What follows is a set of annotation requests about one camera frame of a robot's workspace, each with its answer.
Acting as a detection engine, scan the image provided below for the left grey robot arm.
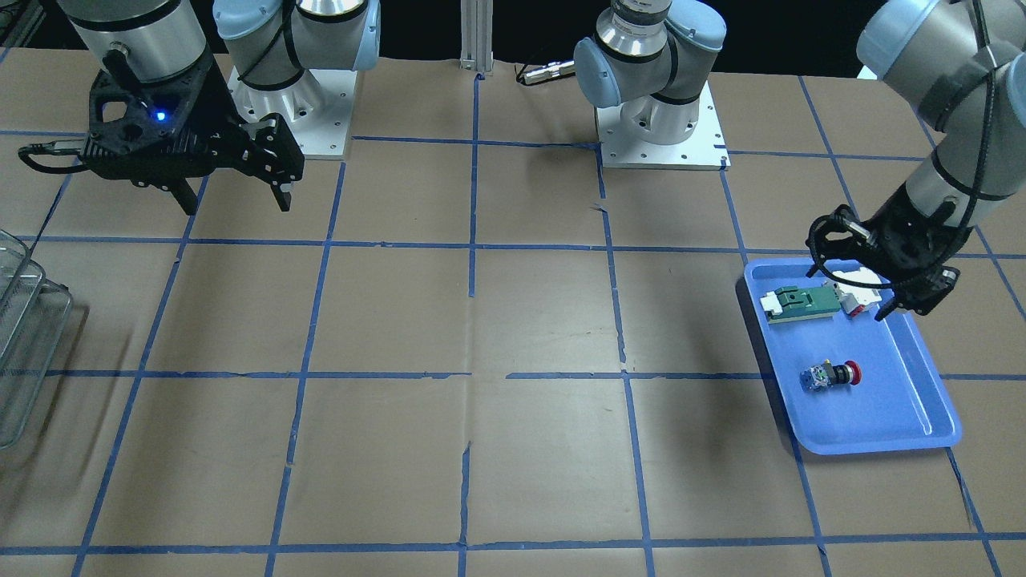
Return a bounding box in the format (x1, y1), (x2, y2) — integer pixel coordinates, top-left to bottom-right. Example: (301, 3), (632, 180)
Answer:
(574, 1), (1025, 320)

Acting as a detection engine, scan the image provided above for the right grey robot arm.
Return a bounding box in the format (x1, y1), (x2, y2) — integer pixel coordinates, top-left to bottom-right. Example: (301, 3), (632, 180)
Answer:
(42, 1), (381, 216)

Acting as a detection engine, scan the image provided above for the metal wire mesh shelf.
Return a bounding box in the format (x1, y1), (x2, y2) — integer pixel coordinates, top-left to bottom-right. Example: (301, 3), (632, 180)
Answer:
(1, 231), (73, 449)

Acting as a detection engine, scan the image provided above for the white circuit breaker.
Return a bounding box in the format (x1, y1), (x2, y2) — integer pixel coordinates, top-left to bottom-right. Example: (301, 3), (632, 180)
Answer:
(823, 267), (882, 318)

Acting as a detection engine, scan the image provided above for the aluminium frame post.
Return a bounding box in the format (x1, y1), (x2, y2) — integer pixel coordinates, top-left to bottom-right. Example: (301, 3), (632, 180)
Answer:
(459, 0), (494, 77)

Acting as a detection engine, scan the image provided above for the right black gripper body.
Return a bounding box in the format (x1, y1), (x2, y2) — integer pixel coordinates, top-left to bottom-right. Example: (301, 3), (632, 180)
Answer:
(84, 68), (261, 180)

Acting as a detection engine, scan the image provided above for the blue plastic tray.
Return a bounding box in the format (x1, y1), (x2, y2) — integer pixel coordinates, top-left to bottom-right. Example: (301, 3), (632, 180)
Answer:
(744, 258), (963, 455)

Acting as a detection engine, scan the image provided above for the red emergency stop button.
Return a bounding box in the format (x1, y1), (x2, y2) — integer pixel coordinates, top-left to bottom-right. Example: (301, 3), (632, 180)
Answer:
(802, 359), (862, 391)

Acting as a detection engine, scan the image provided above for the green terminal block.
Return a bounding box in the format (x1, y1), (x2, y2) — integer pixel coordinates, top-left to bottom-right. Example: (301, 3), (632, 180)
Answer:
(759, 285), (842, 324)

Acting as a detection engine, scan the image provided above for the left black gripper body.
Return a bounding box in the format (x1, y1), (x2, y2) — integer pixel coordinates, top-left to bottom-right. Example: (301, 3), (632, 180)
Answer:
(842, 204), (961, 315)

